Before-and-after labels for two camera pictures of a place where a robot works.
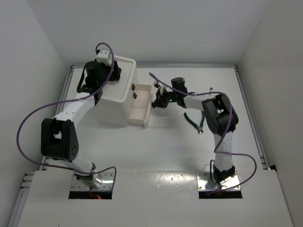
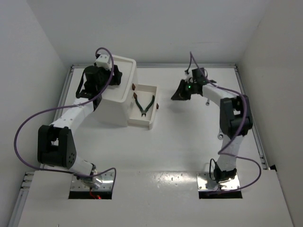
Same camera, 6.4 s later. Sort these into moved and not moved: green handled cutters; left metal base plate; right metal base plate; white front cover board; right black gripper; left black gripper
Moved: green handled cutters; right black gripper
Not moved: right metal base plate; left metal base plate; white front cover board; left black gripper
